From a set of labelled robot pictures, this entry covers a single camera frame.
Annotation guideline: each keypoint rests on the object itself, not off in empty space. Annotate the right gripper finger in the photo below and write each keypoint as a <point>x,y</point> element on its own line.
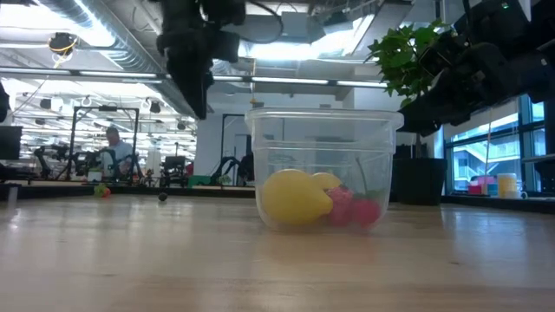
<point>429,117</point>

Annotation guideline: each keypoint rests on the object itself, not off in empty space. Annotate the yellow plastic lemon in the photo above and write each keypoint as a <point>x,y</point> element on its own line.
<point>327,180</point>
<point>295,197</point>

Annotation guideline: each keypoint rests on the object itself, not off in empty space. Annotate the black distant robot arm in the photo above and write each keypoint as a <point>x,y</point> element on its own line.
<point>225,162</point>

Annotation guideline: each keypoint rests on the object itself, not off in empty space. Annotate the long ceiling light bar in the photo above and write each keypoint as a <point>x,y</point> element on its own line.
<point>286,80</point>

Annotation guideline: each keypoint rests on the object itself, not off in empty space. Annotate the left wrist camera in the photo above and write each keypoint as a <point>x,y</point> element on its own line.
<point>227,45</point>

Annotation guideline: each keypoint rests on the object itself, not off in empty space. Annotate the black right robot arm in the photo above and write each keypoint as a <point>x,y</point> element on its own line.
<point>533,65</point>

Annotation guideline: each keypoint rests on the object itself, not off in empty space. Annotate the small red strawberry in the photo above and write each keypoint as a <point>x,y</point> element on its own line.
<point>103,192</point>

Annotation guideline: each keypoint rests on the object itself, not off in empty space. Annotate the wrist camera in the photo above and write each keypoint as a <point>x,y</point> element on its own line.
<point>446,52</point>
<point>227,45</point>

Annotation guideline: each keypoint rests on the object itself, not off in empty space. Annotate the clear plastic tupperware container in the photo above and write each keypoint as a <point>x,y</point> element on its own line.
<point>325,130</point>

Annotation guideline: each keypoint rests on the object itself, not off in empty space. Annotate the pink box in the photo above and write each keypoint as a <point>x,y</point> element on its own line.
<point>479,188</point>

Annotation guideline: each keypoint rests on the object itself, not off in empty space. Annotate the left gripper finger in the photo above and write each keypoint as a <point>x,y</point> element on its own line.
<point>193,97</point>

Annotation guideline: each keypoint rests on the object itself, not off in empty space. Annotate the small dark blueberry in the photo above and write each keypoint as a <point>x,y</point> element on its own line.
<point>162,197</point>

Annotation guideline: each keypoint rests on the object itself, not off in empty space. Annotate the dark side desk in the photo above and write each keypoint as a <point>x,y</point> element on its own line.
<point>498,204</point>

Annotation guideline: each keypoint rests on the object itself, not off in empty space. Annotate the pink plastic raspberry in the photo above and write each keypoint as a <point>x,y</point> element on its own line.
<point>340,206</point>

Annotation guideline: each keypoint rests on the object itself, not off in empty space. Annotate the black distant station frame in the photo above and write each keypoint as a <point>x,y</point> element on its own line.
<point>106,108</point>
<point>222,151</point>

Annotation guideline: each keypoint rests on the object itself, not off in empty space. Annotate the yellow cup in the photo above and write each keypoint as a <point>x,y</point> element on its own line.
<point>506,186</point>

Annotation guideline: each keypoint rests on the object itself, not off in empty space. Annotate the red strawberry with green leaves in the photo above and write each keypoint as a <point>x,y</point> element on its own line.
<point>366,212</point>

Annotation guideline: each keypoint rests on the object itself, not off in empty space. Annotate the round black ceiling fixture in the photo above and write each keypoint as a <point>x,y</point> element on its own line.
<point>63,42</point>

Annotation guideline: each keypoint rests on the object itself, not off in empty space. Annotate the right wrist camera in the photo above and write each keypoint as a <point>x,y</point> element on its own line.
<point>446,52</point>

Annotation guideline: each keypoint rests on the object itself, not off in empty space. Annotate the black distant monitor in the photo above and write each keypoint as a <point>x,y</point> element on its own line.
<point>11,143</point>

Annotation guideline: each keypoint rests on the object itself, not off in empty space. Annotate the green potted plant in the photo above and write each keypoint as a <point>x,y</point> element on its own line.
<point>392,60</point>

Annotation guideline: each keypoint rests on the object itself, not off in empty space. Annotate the person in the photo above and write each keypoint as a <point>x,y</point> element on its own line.
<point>243,169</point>
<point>117,151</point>

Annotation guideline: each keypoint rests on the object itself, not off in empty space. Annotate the black aluminium table frame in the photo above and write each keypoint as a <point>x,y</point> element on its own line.
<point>52,193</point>

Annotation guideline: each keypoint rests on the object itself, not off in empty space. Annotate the green distant box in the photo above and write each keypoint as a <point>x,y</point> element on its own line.
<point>199,182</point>

